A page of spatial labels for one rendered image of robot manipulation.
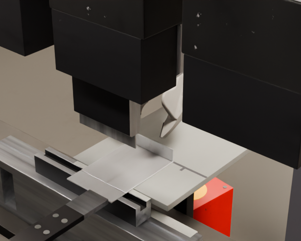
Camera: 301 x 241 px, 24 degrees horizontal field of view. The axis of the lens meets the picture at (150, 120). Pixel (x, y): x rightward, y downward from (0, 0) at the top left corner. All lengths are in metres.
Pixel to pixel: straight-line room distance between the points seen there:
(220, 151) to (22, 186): 0.30
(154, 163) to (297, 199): 0.93
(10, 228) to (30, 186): 0.09
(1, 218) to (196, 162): 0.33
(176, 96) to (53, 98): 2.40
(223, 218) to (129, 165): 0.41
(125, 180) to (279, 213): 1.68
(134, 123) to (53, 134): 2.19
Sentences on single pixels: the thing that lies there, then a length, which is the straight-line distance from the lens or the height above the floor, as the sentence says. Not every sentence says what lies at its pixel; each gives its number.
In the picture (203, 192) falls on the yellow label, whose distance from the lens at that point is 1.32.
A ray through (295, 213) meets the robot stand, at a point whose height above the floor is 0.41.
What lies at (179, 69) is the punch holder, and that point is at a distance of 0.81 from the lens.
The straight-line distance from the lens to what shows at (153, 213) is 0.95.
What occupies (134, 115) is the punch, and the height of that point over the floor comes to 1.13.
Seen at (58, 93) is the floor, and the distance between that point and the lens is 3.38.
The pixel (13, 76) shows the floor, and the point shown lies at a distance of 3.59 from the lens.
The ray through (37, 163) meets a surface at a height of 0.99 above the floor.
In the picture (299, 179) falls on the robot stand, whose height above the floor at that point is 0.52.
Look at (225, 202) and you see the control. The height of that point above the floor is 0.75.
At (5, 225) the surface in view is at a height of 0.88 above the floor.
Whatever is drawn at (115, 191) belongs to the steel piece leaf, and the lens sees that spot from 0.94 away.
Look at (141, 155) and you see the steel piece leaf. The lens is 1.01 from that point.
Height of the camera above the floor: 1.55
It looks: 30 degrees down
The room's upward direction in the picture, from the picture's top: straight up
